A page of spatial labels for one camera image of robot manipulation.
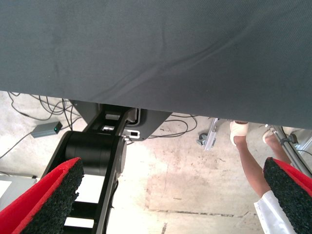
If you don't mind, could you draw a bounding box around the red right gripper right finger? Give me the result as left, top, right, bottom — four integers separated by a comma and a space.
263, 157, 312, 234

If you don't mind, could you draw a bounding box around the grey power adapter box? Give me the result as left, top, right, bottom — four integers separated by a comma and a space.
30, 121, 63, 139

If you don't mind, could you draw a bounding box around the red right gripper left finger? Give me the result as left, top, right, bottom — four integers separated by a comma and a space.
0, 157, 85, 234

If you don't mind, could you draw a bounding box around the thin black floor cable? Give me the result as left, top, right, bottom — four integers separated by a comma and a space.
7, 91, 74, 121
148, 113, 198, 139
0, 133, 34, 159
39, 96, 82, 130

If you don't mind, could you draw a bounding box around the aluminium profile bar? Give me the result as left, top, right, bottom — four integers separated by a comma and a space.
203, 117, 219, 152
291, 128, 312, 153
267, 124, 312, 173

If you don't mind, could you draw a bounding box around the dark grey table cloth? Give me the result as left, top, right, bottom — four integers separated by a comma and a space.
0, 0, 312, 129

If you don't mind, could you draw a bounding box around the white shoe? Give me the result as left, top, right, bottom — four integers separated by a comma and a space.
262, 124, 278, 144
229, 120, 250, 147

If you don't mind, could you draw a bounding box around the grey caster wheel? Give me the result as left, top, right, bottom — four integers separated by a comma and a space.
196, 133, 208, 147
280, 135, 300, 147

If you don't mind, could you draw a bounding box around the dark grey robot base housing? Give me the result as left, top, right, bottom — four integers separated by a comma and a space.
69, 99, 172, 141

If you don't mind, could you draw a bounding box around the light grey box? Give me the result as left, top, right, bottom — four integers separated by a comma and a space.
0, 174, 41, 212

